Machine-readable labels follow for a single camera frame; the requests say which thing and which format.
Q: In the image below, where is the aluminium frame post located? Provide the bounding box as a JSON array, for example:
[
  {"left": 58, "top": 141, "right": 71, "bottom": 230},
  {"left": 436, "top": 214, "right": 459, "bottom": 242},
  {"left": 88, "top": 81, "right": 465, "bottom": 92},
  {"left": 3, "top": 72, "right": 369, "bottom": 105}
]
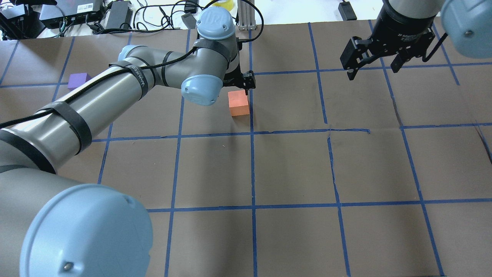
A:
[{"left": 237, "top": 0, "right": 257, "bottom": 30}]

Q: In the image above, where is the grey power brick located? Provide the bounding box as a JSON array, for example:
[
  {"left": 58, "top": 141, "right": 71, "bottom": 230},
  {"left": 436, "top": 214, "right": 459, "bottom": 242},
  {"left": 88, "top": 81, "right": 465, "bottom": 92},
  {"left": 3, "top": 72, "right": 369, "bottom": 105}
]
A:
[{"left": 105, "top": 0, "right": 132, "bottom": 30}]

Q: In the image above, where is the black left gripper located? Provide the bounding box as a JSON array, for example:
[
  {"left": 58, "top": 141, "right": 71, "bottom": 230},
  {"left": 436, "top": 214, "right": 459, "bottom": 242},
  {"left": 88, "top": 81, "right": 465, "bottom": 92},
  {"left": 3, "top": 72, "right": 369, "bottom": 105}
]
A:
[{"left": 221, "top": 37, "right": 256, "bottom": 96}]

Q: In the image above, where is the orange foam cube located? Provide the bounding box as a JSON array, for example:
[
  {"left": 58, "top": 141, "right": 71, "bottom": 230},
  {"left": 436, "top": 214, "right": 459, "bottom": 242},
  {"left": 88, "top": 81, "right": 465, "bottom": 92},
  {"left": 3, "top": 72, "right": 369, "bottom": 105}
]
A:
[{"left": 227, "top": 90, "right": 250, "bottom": 117}]

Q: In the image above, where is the yellow tape roll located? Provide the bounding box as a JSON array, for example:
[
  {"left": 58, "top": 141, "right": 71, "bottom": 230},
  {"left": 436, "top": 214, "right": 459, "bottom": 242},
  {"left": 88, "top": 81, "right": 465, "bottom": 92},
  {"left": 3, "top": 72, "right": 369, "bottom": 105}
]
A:
[{"left": 213, "top": 0, "right": 235, "bottom": 11}]

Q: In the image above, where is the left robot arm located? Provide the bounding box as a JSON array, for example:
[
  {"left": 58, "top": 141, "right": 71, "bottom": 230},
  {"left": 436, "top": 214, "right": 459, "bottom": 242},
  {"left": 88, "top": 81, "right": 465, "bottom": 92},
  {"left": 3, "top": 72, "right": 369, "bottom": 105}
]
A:
[{"left": 1, "top": 3, "right": 256, "bottom": 277}]

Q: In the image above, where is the black power adapter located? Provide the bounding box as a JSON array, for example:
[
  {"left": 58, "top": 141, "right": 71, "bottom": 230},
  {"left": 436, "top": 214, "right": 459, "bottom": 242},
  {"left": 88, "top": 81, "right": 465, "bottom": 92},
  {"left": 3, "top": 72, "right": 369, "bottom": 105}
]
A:
[{"left": 338, "top": 0, "right": 358, "bottom": 21}]

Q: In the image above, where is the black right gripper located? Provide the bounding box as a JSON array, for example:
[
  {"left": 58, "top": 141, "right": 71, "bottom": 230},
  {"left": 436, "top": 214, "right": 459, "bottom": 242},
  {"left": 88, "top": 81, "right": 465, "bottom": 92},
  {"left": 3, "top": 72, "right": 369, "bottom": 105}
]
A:
[{"left": 340, "top": 10, "right": 435, "bottom": 80}]

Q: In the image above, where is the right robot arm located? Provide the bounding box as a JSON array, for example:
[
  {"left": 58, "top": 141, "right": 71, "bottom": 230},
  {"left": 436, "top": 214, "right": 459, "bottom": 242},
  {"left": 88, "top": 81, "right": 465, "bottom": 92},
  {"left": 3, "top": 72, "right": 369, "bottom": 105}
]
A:
[{"left": 340, "top": 0, "right": 492, "bottom": 80}]

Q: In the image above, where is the purple foam cube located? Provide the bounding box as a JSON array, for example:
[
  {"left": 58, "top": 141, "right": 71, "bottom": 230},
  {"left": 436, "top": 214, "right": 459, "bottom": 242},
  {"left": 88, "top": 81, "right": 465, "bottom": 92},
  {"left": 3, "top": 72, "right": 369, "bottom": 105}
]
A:
[{"left": 67, "top": 73, "right": 92, "bottom": 91}]

